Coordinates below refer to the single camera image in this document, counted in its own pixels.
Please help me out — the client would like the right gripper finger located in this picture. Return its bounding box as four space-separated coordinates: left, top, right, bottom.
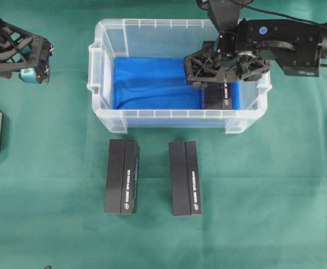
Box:
184 41 238 89
225 54 272 82

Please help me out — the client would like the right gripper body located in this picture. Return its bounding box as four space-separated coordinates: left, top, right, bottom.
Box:
218 20 327 71

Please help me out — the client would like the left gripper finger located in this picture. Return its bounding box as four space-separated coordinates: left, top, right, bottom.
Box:
19 65 50 84
31 38 54 66

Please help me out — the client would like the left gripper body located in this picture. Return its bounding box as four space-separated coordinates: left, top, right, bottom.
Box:
0 18 38 78

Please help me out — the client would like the black camera box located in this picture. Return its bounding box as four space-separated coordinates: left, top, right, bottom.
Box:
169 141 203 217
104 140 140 215
200 40 232 110

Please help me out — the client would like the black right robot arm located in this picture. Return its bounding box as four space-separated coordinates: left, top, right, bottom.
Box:
184 20 327 89

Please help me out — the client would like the clear plastic storage case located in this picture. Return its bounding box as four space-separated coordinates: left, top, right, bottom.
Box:
87 18 272 134

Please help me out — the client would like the blue cloth liner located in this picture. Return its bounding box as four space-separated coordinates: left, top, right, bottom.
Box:
113 57 242 110

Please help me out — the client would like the green table cloth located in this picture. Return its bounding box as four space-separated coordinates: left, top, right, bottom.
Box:
0 1 327 268

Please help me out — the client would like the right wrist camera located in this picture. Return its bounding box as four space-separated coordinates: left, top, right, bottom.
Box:
282 67 319 77

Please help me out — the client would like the black cable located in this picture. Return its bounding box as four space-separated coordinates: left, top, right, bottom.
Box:
230 0 327 68

